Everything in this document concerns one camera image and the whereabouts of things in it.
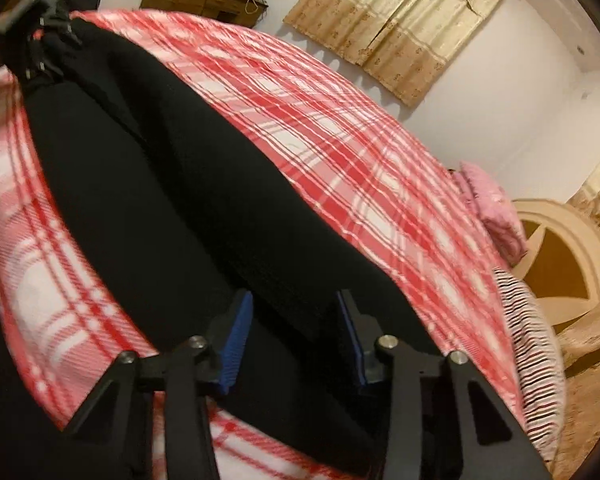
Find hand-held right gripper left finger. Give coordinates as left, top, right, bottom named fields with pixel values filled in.
left=62, top=289, right=255, bottom=480

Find red plaid bed sheet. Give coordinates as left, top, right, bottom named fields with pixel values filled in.
left=0, top=7, right=533, bottom=480

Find beige patterned window curtain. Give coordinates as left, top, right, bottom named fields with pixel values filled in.
left=282, top=0, right=511, bottom=108

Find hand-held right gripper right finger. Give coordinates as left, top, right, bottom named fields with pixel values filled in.
left=336, top=289, right=553, bottom=480

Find black pants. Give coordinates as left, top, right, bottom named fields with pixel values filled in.
left=22, top=17, right=448, bottom=478

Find striped pillow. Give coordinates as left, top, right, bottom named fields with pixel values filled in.
left=495, top=267, right=566, bottom=448

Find cream round bed headboard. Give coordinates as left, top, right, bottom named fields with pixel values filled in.
left=510, top=199, right=600, bottom=368

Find pink folded quilt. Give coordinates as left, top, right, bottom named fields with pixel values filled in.
left=452, top=160, right=528, bottom=266

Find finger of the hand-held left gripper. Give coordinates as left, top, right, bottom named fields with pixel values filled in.
left=9, top=27, right=78, bottom=82

